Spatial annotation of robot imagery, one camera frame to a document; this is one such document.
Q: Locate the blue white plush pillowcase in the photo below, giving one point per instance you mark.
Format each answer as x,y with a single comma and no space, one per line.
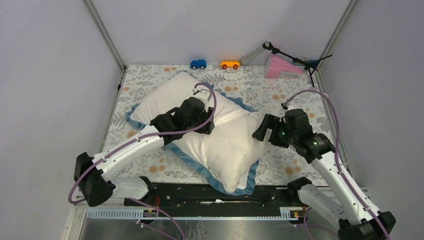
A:
195,165

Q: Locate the grey slotted cable duct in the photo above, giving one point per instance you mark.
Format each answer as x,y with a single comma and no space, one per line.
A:
210,212

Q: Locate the orange yellow toy wagon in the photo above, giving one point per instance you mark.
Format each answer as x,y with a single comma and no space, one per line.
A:
230,65

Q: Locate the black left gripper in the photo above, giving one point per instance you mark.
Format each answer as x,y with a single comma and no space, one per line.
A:
206,127

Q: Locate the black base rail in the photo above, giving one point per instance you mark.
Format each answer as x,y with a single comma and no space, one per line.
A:
178,195

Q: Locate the grey cylinder tube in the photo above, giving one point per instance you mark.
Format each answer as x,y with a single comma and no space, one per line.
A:
246,59

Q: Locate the pink plastic dustpan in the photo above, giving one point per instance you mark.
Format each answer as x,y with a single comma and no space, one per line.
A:
276,65

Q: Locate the white pillow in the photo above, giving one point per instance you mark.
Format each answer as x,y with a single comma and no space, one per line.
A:
225,145

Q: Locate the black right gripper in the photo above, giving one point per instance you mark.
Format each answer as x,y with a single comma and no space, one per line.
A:
270,122

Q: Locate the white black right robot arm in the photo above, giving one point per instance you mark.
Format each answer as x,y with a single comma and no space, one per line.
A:
352,213

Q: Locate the blue toy car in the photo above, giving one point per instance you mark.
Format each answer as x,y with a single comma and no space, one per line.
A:
198,64

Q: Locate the black tripod stand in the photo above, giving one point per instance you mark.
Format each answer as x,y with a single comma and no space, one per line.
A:
309,65

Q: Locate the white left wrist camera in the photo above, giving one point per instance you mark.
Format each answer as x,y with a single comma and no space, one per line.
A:
202,94

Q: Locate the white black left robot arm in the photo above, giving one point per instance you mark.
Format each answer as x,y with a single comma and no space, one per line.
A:
95,176

